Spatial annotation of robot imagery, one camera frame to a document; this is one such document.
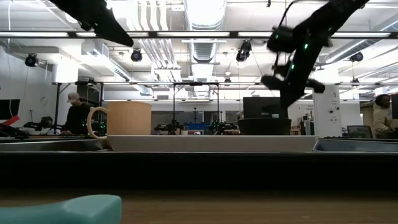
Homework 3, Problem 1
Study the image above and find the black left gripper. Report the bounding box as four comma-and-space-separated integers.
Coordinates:
49, 0, 134, 47

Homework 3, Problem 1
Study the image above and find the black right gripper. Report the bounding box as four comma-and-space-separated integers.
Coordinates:
261, 34, 330, 110

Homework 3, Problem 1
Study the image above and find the black bowl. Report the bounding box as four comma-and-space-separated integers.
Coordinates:
238, 118, 292, 136

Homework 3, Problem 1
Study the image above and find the orange mug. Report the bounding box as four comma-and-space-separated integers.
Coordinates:
86, 101, 152, 140

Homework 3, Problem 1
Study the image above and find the white round plate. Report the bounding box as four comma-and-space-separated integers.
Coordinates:
107, 134, 319, 152

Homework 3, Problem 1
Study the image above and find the silver spoon teal handle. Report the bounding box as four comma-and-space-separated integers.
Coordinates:
0, 194, 123, 224

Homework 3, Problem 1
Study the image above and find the black computer monitor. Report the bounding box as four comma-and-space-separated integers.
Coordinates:
243, 96, 289, 119

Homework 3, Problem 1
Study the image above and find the white column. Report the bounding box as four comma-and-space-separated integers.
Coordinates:
312, 84, 341, 138

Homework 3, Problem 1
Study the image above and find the person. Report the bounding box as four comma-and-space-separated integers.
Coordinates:
61, 92, 93, 136
372, 93, 395, 139

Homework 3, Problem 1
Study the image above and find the blue bin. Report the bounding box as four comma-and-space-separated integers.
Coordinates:
185, 123, 211, 131

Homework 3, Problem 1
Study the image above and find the red bar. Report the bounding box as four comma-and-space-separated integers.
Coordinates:
0, 114, 21, 128

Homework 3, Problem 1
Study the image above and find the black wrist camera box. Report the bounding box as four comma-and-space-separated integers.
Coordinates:
266, 26, 298, 54

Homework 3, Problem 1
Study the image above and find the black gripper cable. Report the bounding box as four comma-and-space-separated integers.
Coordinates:
277, 0, 296, 29

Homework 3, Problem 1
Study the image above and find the silver ventilation duct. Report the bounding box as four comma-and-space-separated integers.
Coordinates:
183, 0, 228, 98

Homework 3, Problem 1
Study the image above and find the black background station frame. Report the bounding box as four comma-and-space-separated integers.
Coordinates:
53, 81, 105, 135
172, 82, 220, 136

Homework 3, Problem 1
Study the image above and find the black wall screen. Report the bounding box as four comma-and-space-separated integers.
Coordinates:
0, 98, 21, 121

